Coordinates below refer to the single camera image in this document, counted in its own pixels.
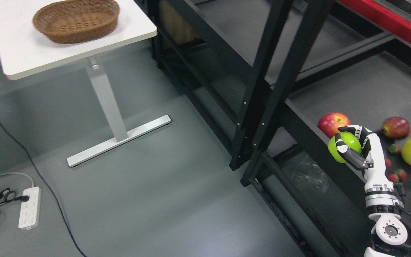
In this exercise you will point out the strawberry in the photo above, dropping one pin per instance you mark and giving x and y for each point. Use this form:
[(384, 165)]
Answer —
[(401, 174), (394, 149), (388, 163), (393, 178)]

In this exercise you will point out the white standing desk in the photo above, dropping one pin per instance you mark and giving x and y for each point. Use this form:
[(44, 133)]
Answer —
[(25, 51)]

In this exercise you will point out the black metal shelf rack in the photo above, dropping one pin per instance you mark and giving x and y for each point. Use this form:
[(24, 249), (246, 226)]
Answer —
[(262, 73)]

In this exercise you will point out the pomegranate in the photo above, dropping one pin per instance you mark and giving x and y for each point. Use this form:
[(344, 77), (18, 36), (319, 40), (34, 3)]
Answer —
[(396, 127)]

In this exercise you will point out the brown wicker basket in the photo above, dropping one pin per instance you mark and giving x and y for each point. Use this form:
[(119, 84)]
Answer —
[(77, 21)]

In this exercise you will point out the red apple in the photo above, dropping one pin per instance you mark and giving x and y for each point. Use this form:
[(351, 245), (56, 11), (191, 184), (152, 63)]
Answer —
[(330, 122)]

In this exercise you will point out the white power strip floor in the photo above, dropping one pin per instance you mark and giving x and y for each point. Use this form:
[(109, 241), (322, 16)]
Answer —
[(29, 213)]

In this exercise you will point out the red metal beam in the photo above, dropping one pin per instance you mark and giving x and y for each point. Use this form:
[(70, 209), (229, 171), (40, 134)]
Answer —
[(382, 16)]

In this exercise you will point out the green apple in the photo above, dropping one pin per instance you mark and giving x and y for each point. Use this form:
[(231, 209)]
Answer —
[(347, 138)]

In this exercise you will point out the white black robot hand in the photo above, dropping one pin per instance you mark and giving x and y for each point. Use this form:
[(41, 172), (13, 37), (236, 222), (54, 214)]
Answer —
[(372, 160)]

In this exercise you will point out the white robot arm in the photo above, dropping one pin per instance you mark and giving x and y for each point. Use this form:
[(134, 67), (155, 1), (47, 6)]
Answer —
[(389, 236)]

